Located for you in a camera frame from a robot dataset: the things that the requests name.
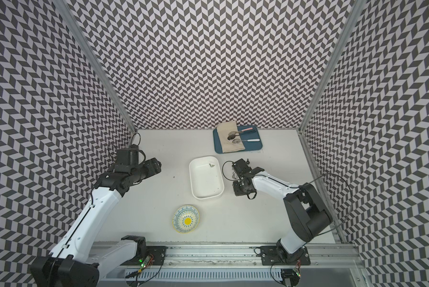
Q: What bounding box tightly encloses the teal tray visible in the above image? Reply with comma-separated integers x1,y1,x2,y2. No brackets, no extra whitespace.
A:
213,125,263,154

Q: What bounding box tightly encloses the pink handled spoon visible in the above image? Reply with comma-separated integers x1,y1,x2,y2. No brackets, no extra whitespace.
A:
234,127,254,133

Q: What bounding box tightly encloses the beige cloth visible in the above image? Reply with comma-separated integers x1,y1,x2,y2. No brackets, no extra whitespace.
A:
216,121,245,153

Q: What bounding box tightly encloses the white storage box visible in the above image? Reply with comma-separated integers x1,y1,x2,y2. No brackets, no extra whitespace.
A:
189,156,225,200

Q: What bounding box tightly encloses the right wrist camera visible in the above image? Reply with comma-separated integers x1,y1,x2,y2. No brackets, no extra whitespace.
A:
232,159,251,178

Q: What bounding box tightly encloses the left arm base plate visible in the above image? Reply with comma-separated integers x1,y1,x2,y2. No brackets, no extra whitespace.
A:
121,246,167,266

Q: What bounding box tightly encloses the yellow patterned bowl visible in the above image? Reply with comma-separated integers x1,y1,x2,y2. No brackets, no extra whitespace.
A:
172,205,200,234

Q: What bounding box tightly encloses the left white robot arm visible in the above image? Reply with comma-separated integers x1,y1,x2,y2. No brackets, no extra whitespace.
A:
30,158,161,287

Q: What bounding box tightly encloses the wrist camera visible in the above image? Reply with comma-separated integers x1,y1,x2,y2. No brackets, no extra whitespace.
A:
115,148,140,166
232,159,251,178

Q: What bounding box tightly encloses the white handled spoon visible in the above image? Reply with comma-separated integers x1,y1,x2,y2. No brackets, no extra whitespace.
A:
232,138,261,144

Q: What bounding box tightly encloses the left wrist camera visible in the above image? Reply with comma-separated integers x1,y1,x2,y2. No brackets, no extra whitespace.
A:
115,148,140,166

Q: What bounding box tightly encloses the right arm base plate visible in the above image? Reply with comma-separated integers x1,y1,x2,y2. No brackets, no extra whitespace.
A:
258,246,311,266

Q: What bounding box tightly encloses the dark handled spoon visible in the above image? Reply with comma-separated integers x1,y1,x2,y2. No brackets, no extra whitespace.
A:
227,132,243,141

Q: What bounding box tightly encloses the aluminium rail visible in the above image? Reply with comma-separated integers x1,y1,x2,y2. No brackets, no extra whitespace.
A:
148,242,363,269

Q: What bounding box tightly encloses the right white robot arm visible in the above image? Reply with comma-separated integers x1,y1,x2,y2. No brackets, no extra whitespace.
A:
232,163,333,264

